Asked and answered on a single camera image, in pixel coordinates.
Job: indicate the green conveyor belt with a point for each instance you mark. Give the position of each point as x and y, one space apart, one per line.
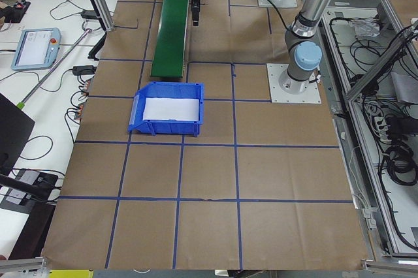
168 60

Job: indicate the blue left plastic bin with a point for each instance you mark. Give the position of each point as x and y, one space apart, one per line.
176 90

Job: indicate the teach pendant tablet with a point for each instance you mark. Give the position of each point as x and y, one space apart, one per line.
37 49

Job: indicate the white foam pad left bin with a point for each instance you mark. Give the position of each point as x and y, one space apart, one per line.
171 109

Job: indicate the black power adapter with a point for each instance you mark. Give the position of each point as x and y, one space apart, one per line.
89 15

